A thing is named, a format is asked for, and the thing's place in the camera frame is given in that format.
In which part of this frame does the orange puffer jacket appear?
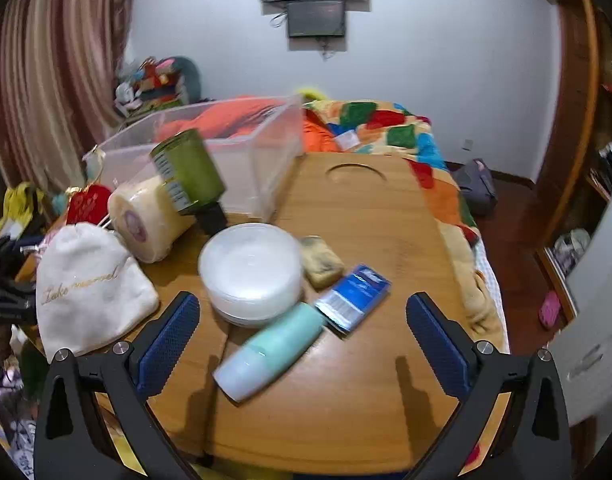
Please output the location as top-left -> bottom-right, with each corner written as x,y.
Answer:
156,97 -> 337,153

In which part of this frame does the beige soap bar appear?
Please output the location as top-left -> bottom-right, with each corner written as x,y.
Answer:
300,235 -> 345,289

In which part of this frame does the white cabinet door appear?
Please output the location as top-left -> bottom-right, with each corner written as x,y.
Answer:
548,160 -> 612,426

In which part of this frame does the white drawstring pouch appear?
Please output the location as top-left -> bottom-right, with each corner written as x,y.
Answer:
36,222 -> 160,358

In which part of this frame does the mint green bottle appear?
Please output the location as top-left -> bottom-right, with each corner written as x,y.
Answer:
213,301 -> 325,403

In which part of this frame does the yellow cloth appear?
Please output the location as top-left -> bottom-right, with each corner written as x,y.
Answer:
0,182 -> 49,241

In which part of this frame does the white round lidded container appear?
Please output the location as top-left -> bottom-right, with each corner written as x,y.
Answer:
198,223 -> 304,328

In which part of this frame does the grey bag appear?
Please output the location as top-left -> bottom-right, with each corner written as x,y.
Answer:
451,158 -> 498,217

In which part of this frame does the pink slipper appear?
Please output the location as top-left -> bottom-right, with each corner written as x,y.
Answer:
538,290 -> 562,328

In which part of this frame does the pink striped curtain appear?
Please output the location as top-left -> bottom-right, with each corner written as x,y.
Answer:
0,0 -> 141,196

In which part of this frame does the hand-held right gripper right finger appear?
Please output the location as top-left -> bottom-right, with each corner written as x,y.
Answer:
405,292 -> 573,480

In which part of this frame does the blue plastic packet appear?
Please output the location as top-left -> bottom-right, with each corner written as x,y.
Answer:
314,263 -> 391,335

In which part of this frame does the bamboo wooden desktop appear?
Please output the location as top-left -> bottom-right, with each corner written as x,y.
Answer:
93,152 -> 512,476

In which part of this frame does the red velvet drawstring pouch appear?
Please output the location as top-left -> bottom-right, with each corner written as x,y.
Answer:
64,184 -> 114,226

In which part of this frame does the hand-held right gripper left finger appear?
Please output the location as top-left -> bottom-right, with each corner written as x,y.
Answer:
34,291 -> 201,480

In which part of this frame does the wooden door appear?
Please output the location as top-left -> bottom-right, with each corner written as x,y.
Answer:
533,0 -> 602,256

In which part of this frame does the clear plastic storage box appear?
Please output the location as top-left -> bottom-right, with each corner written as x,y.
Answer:
83,92 -> 305,223

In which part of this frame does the small black wall screen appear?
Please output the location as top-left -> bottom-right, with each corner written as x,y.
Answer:
286,0 -> 347,38

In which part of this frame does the wooden shelf unit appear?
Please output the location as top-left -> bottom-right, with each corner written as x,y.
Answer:
536,10 -> 612,326

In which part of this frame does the colourful patchwork blanket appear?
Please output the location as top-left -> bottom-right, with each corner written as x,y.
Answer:
303,97 -> 509,356

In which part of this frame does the pile of toys and boxes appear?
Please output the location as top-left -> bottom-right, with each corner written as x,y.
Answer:
114,57 -> 187,116

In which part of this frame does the grey green cushion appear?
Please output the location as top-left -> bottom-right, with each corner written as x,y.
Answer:
171,56 -> 203,103

